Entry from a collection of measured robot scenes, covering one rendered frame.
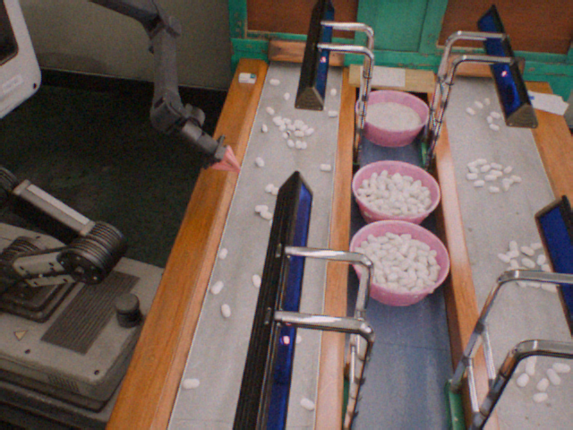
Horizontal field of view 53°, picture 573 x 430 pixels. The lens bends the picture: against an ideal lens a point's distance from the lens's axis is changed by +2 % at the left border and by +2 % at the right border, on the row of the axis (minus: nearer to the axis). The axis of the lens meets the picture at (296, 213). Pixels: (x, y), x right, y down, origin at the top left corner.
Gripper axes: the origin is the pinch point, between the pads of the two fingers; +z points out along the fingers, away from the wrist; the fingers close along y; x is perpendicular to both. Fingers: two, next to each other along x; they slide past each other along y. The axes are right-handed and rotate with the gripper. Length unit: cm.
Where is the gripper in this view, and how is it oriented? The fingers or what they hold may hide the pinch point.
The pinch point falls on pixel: (237, 169)
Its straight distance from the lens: 162.1
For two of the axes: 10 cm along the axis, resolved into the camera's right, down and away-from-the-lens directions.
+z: 7.4, 5.5, 3.9
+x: -6.6, 5.0, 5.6
